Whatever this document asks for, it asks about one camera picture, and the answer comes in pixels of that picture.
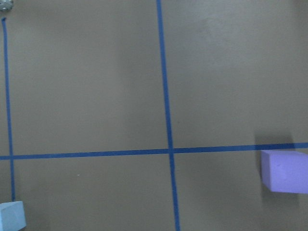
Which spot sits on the light blue foam block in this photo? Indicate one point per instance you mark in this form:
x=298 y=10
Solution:
x=12 y=216

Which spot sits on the purple foam block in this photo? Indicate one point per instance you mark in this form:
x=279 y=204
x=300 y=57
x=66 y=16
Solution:
x=284 y=171

